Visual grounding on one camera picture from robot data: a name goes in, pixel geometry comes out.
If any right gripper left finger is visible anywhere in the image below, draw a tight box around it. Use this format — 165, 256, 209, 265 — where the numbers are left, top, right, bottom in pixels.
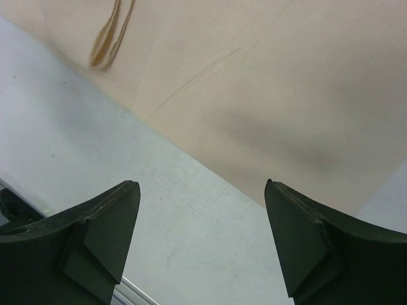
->
1, 180, 141, 304

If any beige cloth kit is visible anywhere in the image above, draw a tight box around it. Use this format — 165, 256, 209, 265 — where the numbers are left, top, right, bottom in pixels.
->
1, 1, 406, 212

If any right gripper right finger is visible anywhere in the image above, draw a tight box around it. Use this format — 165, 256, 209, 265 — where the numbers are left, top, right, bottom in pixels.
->
265, 180, 406, 304

